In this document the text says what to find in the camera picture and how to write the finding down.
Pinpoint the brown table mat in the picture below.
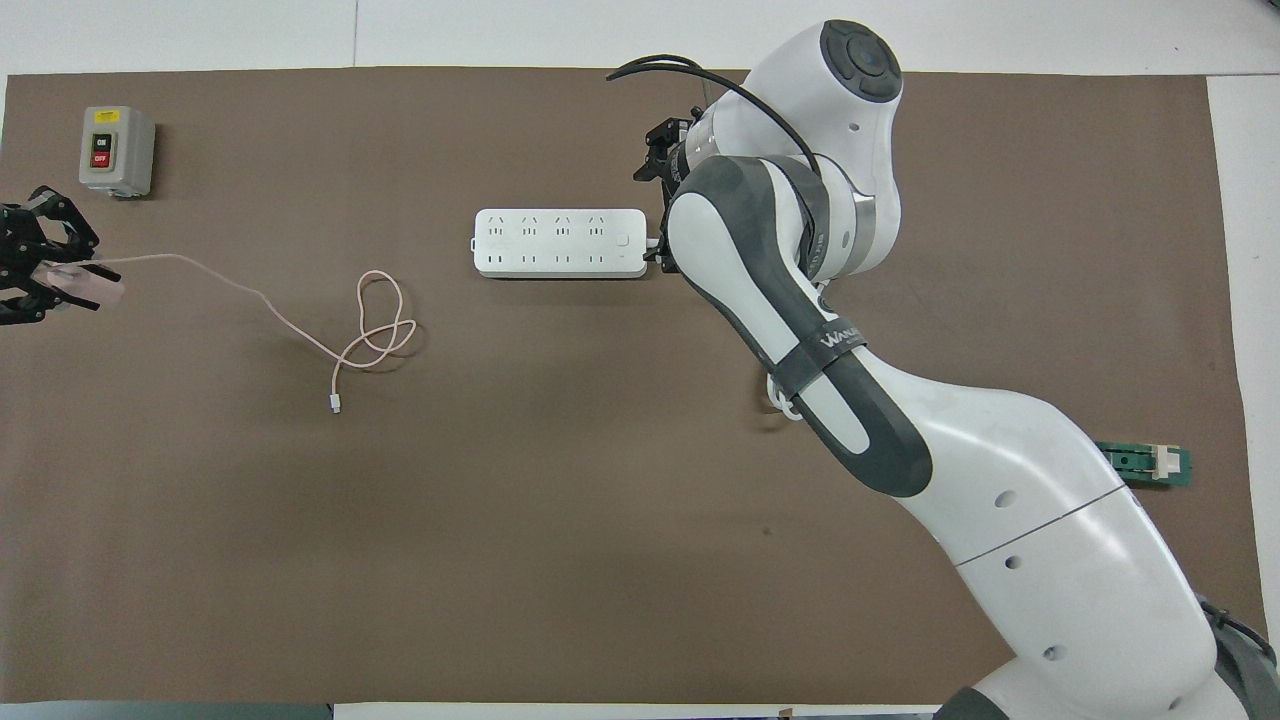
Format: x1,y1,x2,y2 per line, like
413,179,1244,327
0,67,1246,705

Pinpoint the pink charger plug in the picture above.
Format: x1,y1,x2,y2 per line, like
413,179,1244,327
32,260,126,307

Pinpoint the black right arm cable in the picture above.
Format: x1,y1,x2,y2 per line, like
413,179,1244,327
605,55,823,181

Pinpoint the pink charging cable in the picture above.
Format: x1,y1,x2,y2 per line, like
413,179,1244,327
75,252,418,415

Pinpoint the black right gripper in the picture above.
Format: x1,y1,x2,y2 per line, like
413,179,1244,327
633,116,697,275

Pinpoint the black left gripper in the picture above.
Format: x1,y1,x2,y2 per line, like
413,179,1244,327
0,186,123,327

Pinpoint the white power strip with cord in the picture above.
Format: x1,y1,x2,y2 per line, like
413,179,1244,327
473,208,807,422

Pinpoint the grey on-off switch box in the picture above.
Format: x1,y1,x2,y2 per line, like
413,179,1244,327
79,106,157,198

